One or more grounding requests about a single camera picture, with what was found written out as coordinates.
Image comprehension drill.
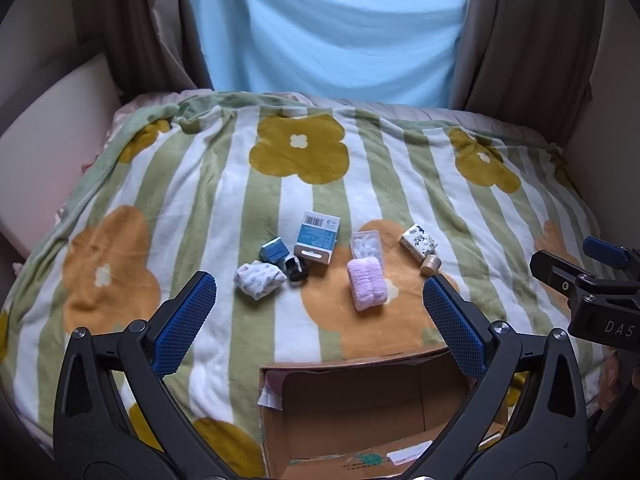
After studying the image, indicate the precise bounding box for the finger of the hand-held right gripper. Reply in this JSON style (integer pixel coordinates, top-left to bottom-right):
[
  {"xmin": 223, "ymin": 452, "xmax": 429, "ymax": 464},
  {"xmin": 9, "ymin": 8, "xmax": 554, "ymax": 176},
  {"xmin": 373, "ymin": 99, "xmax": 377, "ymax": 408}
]
[
  {"xmin": 530, "ymin": 250, "xmax": 590, "ymax": 307},
  {"xmin": 582, "ymin": 236, "xmax": 640, "ymax": 281}
]

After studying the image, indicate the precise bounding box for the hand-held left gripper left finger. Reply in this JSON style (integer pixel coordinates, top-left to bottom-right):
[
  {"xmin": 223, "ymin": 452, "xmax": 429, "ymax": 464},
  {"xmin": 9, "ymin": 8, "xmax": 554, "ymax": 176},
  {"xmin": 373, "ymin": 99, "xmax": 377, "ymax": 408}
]
[{"xmin": 52, "ymin": 270, "xmax": 236, "ymax": 480}]

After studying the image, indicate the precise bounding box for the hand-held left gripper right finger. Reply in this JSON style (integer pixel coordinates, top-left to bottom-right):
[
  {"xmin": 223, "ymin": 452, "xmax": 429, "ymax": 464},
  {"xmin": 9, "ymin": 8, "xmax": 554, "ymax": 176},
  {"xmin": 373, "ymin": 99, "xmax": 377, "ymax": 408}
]
[{"xmin": 422, "ymin": 274, "xmax": 588, "ymax": 480}]

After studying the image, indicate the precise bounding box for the white patterned tissue pack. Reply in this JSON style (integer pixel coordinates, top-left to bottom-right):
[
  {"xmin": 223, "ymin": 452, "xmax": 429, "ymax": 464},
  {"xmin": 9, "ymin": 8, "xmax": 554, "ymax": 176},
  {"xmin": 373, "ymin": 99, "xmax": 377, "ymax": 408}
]
[{"xmin": 235, "ymin": 261, "xmax": 288, "ymax": 301}]

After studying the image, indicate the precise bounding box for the white floral print box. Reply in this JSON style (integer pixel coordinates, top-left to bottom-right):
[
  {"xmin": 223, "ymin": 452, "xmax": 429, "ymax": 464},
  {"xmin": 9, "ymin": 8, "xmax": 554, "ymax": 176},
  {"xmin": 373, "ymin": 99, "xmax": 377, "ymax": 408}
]
[{"xmin": 399, "ymin": 224, "xmax": 438, "ymax": 262}]

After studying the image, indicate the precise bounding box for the pink towel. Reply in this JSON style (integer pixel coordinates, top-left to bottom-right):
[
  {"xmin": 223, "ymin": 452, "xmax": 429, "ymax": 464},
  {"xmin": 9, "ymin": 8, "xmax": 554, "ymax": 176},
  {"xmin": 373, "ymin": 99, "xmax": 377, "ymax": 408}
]
[{"xmin": 346, "ymin": 256, "xmax": 391, "ymax": 313}]

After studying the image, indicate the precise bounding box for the clear plastic packet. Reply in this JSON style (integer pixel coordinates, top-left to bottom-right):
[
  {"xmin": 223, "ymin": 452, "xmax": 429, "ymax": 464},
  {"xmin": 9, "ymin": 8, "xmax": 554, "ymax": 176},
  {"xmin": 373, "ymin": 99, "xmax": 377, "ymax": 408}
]
[{"xmin": 350, "ymin": 230, "xmax": 383, "ymax": 263}]

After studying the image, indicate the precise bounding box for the small dark blue box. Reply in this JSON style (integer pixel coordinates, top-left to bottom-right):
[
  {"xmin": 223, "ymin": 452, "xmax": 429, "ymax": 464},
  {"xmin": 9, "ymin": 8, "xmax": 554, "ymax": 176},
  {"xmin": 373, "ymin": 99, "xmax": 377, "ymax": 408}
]
[{"xmin": 260, "ymin": 239, "xmax": 292, "ymax": 265}]

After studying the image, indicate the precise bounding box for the cardboard box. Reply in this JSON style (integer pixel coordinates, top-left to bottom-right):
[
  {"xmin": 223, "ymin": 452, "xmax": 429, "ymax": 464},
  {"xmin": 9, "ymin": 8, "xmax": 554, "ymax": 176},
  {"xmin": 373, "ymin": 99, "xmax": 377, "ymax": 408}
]
[{"xmin": 257, "ymin": 347, "xmax": 511, "ymax": 480}]

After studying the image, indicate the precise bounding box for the tall blue white carton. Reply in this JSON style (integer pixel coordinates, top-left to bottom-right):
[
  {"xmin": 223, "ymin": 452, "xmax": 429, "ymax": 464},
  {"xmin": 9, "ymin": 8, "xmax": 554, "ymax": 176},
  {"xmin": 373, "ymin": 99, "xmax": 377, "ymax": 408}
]
[{"xmin": 292, "ymin": 211, "xmax": 342, "ymax": 265}]

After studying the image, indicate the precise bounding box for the small black jar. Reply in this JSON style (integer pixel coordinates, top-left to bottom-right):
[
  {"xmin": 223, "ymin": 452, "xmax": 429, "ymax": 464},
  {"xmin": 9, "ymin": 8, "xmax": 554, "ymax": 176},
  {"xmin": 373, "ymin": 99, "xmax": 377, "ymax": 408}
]
[{"xmin": 286, "ymin": 256, "xmax": 310, "ymax": 283}]

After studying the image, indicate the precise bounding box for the striped floral fleece blanket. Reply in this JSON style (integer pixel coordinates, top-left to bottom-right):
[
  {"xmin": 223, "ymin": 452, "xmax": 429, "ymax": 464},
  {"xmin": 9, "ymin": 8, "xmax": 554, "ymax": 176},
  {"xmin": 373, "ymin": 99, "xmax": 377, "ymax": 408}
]
[{"xmin": 0, "ymin": 91, "xmax": 608, "ymax": 466}]

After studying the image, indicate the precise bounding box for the brown curtain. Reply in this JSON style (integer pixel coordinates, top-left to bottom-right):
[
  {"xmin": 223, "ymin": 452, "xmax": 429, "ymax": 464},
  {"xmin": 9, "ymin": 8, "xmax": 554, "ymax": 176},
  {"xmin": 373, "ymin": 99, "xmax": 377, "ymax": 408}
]
[
  {"xmin": 75, "ymin": 0, "xmax": 215, "ymax": 100},
  {"xmin": 450, "ymin": 0, "xmax": 608, "ymax": 148}
]

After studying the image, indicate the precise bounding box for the cream padded headboard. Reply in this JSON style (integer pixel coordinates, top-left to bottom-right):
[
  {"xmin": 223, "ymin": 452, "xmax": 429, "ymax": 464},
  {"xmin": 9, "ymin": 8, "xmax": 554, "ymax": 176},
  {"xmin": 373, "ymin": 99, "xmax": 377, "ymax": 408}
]
[{"xmin": 0, "ymin": 52, "xmax": 125, "ymax": 263}]

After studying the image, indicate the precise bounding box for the light blue hanging sheet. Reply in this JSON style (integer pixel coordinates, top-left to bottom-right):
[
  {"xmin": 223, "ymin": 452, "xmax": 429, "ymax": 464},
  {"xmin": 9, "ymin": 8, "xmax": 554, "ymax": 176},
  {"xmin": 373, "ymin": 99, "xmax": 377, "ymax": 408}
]
[{"xmin": 187, "ymin": 0, "xmax": 472, "ymax": 109}]

